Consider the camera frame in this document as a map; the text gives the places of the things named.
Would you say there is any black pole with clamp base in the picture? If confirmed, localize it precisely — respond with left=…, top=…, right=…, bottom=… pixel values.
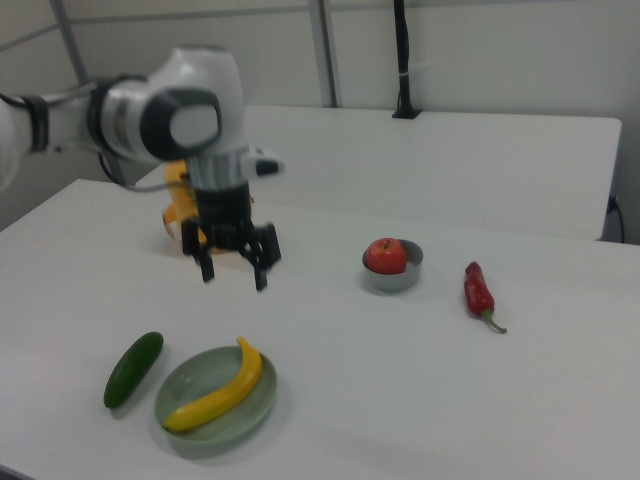
left=391, top=0, right=425, bottom=120

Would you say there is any yellow banana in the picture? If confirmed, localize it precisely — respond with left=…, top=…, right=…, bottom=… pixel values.
left=162, top=336, right=264, bottom=433

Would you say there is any red apple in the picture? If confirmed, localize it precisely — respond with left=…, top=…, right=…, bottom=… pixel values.
left=364, top=237, right=407, bottom=275

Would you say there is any grey partition frame post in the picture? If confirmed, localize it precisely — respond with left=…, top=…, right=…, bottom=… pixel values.
left=306, top=0, right=344, bottom=108

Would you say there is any white side table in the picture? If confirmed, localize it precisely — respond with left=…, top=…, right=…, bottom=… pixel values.
left=134, top=104, right=623, bottom=242

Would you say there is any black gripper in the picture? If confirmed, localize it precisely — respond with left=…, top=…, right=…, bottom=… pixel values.
left=181, top=182, right=282, bottom=293

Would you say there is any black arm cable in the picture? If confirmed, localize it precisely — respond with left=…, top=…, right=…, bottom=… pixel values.
left=96, top=148, right=194, bottom=194

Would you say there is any black wall cable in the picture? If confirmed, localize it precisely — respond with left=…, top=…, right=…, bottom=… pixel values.
left=606, top=193, right=627, bottom=245

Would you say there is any green cucumber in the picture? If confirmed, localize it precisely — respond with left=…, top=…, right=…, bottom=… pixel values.
left=103, top=331, right=165, bottom=410

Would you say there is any small metal bowl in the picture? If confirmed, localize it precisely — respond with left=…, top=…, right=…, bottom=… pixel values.
left=361, top=238, right=425, bottom=294

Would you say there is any red chili pepper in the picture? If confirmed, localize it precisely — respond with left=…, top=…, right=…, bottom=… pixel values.
left=463, top=261, right=508, bottom=335

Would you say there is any pale green plastic plate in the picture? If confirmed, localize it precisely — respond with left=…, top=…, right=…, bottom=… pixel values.
left=153, top=345, right=279, bottom=446

